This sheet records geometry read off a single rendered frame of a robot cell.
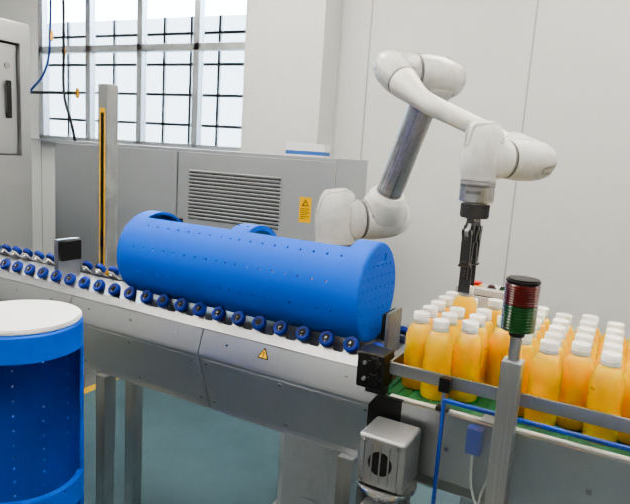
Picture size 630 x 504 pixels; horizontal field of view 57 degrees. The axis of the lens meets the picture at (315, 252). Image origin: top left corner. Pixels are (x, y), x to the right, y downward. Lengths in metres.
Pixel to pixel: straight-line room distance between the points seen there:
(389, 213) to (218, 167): 1.58
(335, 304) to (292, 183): 1.87
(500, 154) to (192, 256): 0.93
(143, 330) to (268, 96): 2.88
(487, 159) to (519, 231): 2.76
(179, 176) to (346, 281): 2.39
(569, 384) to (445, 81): 1.08
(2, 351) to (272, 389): 0.72
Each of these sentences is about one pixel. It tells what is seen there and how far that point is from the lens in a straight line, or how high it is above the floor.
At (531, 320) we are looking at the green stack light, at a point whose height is 1.19.
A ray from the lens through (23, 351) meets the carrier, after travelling 1.46.
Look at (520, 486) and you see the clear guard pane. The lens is 1.38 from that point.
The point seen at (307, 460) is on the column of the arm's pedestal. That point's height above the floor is 0.27.
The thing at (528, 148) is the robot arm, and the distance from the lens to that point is 1.63.
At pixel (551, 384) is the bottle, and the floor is 1.01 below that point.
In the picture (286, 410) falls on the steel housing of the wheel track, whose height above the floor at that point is 0.72.
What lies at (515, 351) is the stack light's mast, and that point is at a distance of 1.17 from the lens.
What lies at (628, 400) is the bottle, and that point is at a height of 1.00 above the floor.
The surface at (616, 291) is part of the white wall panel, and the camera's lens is 4.32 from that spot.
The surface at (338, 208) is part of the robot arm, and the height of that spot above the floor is 1.27.
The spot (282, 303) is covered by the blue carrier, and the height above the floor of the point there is 1.05.
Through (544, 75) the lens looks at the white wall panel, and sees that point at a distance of 4.30.
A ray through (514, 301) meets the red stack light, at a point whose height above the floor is 1.22.
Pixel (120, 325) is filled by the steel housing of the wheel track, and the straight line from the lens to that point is 2.07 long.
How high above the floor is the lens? 1.46
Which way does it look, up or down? 10 degrees down
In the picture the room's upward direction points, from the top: 4 degrees clockwise
